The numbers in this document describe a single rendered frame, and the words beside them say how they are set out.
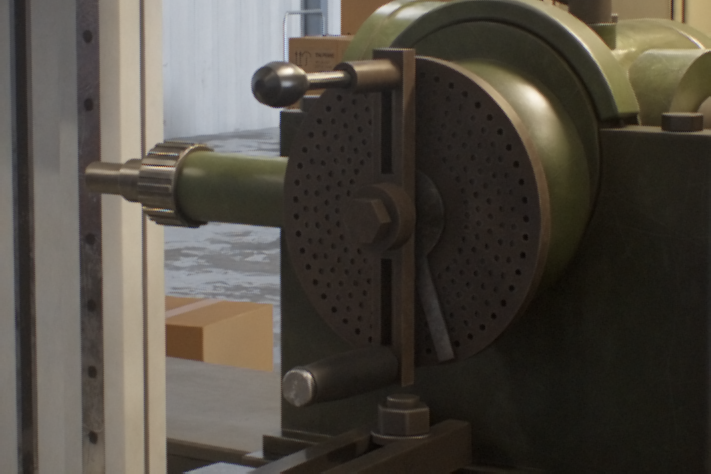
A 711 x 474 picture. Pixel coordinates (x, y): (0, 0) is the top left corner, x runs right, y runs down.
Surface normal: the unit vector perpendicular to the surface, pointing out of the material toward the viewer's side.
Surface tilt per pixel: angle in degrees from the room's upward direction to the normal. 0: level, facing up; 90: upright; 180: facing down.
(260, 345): 90
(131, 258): 90
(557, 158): 72
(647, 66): 31
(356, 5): 90
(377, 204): 60
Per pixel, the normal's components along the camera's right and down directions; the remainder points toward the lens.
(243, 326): 0.91, 0.05
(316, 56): -0.63, 0.09
